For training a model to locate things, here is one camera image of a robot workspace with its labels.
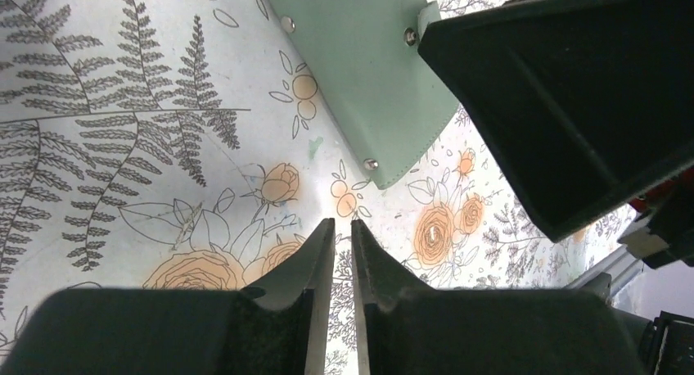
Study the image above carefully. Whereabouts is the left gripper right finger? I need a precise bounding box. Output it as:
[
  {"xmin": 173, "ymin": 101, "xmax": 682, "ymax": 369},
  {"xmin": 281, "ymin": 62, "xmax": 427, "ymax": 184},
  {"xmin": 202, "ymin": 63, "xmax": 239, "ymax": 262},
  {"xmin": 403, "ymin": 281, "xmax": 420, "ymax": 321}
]
[{"xmin": 351, "ymin": 220, "xmax": 644, "ymax": 374}]

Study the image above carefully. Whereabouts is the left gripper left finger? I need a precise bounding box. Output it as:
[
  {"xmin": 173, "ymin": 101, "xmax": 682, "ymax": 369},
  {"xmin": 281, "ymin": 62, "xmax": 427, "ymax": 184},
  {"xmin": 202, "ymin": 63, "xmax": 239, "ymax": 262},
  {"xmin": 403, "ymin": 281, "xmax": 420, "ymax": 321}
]
[{"xmin": 1, "ymin": 219, "xmax": 335, "ymax": 374}]

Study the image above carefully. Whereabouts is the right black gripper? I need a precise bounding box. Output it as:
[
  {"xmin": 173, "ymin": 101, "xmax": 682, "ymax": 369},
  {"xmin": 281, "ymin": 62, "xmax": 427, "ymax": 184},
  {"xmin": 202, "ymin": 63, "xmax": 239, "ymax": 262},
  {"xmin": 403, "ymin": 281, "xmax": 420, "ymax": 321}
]
[{"xmin": 418, "ymin": 0, "xmax": 693, "ymax": 269}]

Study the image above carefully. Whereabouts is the floral patterned table mat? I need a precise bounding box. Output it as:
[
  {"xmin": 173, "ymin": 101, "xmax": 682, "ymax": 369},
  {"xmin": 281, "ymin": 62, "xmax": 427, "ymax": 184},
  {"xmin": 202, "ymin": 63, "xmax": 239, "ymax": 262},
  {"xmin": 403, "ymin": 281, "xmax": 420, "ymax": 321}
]
[{"xmin": 1, "ymin": 0, "xmax": 634, "ymax": 374}]

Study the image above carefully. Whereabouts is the green card holder wallet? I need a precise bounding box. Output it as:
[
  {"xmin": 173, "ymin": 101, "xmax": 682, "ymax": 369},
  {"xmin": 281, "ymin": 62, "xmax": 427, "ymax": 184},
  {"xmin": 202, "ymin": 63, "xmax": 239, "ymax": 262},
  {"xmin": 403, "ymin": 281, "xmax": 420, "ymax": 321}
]
[{"xmin": 268, "ymin": 0, "xmax": 459, "ymax": 189}]

